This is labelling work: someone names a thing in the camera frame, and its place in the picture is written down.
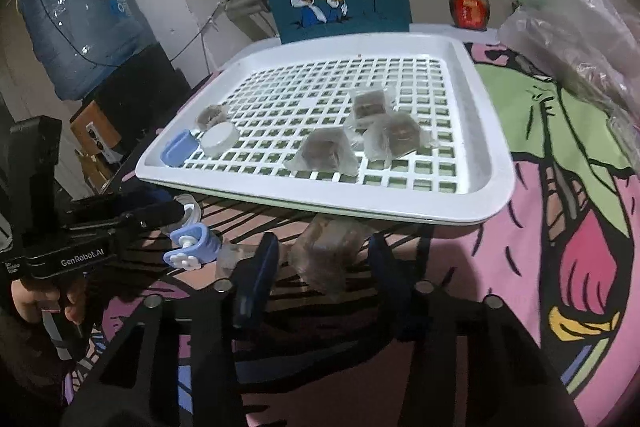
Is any printed cartoon table mat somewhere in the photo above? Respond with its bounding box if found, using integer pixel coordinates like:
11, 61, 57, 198
65, 27, 640, 427

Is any blue clip with white screw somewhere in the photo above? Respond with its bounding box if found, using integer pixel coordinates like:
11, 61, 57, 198
161, 129, 207, 168
169, 223, 222, 270

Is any white cable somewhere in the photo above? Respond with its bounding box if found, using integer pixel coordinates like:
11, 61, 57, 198
196, 3, 227, 74

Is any clear plastic bag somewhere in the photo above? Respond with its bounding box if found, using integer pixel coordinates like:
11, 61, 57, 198
500, 0, 640, 148

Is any small clear packet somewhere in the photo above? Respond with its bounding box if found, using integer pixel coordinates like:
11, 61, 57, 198
215, 242, 261, 280
196, 103, 230, 131

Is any grey round cap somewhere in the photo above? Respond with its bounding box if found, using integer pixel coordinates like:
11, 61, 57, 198
200, 122, 238, 156

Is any white switch box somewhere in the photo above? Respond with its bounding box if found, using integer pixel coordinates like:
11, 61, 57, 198
85, 122, 109, 148

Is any red label glass jar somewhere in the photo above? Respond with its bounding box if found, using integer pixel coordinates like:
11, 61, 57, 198
448, 0, 490, 30

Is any person's left hand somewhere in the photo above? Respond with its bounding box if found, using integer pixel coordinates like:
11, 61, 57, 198
9, 277, 96, 343

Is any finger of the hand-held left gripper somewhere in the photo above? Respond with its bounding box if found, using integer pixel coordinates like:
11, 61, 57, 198
131, 201, 185, 233
115, 188, 172, 210

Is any orange wooden box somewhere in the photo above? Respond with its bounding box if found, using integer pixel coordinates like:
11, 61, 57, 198
70, 99, 124, 164

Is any black cable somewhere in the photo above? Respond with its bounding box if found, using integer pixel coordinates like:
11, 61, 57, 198
42, 2, 156, 70

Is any blue water jug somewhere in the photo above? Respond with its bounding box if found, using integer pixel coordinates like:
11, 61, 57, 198
17, 0, 156, 102

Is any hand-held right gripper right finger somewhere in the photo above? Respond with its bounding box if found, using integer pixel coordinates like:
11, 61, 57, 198
367, 232, 586, 427

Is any black water dispenser cabinet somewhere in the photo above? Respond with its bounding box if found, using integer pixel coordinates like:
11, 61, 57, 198
92, 44, 193, 168

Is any white perforated plastic tray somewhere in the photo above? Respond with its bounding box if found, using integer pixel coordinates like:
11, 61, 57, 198
135, 32, 516, 225

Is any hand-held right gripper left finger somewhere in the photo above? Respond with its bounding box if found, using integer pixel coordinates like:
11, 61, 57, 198
57, 232, 281, 427

